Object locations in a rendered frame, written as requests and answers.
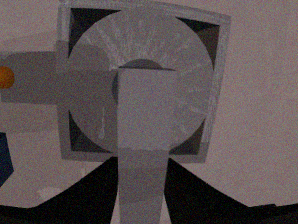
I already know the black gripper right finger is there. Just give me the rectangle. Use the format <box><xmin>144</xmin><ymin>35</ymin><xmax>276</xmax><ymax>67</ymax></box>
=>
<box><xmin>164</xmin><ymin>157</ymin><xmax>298</xmax><ymax>224</ymax></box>

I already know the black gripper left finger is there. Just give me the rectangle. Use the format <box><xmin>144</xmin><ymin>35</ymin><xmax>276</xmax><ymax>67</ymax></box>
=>
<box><xmin>0</xmin><ymin>156</ymin><xmax>118</xmax><ymax>224</ymax></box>

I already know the crank handle with dark red grip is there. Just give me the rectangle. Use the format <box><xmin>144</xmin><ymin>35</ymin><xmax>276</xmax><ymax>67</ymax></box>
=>
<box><xmin>117</xmin><ymin>67</ymin><xmax>178</xmax><ymax>224</ymax></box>

